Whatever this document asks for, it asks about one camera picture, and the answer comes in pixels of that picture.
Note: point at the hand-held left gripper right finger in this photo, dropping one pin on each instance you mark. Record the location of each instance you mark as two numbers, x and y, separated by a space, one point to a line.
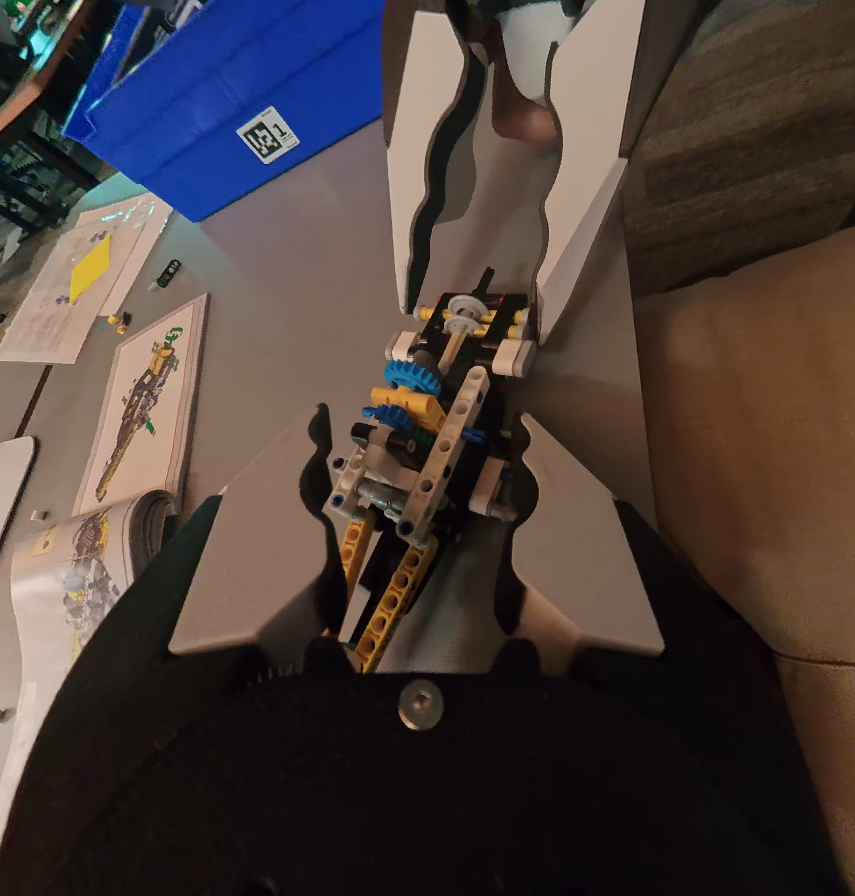
581 567

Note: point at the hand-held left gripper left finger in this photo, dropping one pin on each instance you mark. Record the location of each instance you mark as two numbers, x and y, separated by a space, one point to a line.
259 560

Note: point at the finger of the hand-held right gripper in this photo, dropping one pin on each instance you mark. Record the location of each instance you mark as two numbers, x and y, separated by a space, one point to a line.
588 140
417 126

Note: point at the yellow and black lego model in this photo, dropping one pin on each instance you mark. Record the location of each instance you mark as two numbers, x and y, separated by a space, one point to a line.
441 448

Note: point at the closed lego instruction booklet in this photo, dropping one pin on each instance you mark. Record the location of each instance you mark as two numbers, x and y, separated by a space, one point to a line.
147 420

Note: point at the open lego instruction booklet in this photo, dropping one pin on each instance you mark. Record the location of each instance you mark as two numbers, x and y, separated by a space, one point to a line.
63 560

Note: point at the small yellow and black lego pieces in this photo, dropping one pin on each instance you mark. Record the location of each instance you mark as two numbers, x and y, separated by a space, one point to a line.
123 320

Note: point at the small black lego piece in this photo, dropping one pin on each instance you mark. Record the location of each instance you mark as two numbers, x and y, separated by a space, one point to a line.
168 271

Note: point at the person's right hand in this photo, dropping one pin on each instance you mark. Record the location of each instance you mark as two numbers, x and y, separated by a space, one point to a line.
529 122

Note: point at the white printed tag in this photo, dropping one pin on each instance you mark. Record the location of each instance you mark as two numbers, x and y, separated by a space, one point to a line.
266 136

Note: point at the blue plastic bin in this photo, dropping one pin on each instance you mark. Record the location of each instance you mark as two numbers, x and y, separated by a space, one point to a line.
175 140

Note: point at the dark cardboard box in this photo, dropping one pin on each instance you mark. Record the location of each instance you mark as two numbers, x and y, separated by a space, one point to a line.
175 28

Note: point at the white rounded board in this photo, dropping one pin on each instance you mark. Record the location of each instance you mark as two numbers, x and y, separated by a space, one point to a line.
4 504

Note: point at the paper sheet with yellow diamond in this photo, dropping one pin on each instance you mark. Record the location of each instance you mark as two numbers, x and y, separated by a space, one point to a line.
49 315

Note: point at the dark wooden shelf unit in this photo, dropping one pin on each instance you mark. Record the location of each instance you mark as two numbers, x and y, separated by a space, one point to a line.
21 189

